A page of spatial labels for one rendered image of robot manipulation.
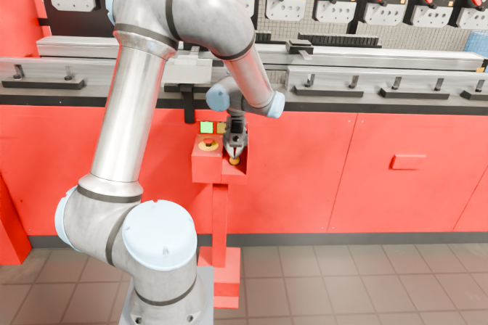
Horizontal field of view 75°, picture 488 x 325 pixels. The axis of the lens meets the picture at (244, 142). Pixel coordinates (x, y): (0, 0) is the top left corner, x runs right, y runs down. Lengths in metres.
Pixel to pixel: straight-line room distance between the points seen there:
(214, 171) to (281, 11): 0.67
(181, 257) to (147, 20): 0.40
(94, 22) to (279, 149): 1.22
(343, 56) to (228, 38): 1.23
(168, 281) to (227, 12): 0.45
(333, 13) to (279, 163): 0.68
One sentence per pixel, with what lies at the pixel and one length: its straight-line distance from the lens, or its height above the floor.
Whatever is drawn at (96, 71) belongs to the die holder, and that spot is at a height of 0.94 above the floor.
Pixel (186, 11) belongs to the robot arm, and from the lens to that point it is 0.56.
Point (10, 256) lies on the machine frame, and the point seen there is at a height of 0.06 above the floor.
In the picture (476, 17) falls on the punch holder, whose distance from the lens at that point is 1.69.
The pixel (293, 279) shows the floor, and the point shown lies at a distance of 1.75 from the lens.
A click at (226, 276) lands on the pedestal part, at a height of 0.12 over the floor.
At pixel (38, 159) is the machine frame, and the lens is 1.66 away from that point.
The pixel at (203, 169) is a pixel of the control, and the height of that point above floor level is 0.72.
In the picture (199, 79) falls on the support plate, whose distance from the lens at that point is 1.16.
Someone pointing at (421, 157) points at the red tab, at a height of 0.61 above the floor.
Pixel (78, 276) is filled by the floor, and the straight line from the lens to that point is 1.86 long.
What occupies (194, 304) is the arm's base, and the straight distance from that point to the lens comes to 0.67.
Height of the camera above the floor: 1.39
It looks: 31 degrees down
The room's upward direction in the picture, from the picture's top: 4 degrees clockwise
